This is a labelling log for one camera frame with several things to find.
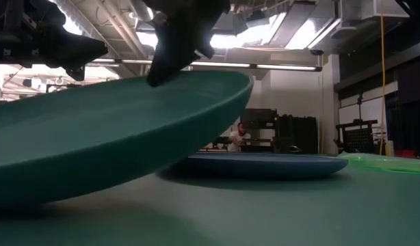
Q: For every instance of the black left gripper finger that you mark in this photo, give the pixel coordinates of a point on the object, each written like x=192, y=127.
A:
x=182, y=30

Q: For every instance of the teal plastic plate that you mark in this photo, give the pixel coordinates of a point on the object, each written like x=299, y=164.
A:
x=93, y=136

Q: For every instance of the long ceiling tube light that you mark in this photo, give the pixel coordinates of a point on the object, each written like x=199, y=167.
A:
x=285, y=67

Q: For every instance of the black storage cabinet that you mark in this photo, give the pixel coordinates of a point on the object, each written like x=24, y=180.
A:
x=258, y=118

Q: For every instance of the person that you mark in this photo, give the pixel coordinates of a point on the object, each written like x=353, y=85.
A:
x=235, y=138

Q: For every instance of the black stacked crates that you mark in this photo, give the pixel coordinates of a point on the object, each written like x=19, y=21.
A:
x=299, y=133

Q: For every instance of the blue plastic plate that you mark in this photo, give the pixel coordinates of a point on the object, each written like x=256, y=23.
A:
x=264, y=165

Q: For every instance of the black dome object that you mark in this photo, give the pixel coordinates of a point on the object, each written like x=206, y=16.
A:
x=295, y=149

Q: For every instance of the black stand pole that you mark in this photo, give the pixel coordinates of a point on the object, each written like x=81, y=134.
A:
x=360, y=106

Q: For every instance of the black perforated cart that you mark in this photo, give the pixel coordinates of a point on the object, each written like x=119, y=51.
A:
x=358, y=138

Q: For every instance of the transparent green plastic plate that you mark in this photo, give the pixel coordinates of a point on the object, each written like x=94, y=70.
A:
x=394, y=162

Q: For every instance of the red box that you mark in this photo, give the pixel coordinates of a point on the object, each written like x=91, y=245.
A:
x=405, y=153

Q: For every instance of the black ceiling camera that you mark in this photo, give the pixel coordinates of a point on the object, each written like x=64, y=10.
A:
x=316, y=52

